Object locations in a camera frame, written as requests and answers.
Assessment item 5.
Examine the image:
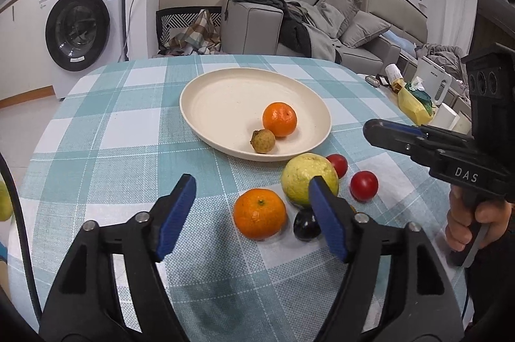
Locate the red tomato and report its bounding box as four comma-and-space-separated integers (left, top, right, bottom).
350, 171, 379, 202
326, 154, 348, 179

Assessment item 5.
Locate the yellow-green guava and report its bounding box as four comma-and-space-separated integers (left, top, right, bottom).
280, 153, 340, 208
0, 181, 13, 222

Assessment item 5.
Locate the orange mandarin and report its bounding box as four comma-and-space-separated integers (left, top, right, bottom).
262, 102, 298, 138
233, 188, 288, 241

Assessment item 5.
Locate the brown longan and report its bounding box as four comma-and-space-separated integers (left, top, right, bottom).
250, 128, 276, 155

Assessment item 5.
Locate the dark plum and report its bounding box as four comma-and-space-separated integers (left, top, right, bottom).
292, 209, 321, 242

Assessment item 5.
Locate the person's right hand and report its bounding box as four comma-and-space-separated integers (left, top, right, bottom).
445, 185, 513, 252

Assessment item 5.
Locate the yellow bag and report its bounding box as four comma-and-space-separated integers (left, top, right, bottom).
397, 83, 434, 126

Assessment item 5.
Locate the grey cushion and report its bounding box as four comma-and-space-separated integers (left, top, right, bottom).
340, 11, 391, 48

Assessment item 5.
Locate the grey sofa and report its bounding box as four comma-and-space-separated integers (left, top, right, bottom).
221, 0, 428, 75

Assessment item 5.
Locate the dark clothes pile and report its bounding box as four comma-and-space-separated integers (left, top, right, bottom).
221, 0, 345, 63

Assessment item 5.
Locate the cream round plate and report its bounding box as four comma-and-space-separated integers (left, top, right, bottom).
180, 67, 332, 162

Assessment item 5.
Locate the teal checked tablecloth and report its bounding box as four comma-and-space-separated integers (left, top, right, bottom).
18, 55, 450, 341

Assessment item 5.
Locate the plaid cloth on chair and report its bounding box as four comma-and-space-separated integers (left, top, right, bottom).
168, 9, 221, 56

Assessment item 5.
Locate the black patterned chair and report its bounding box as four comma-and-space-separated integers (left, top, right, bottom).
156, 6, 222, 55

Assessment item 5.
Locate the white washing machine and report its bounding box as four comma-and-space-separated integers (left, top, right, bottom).
39, 0, 126, 100

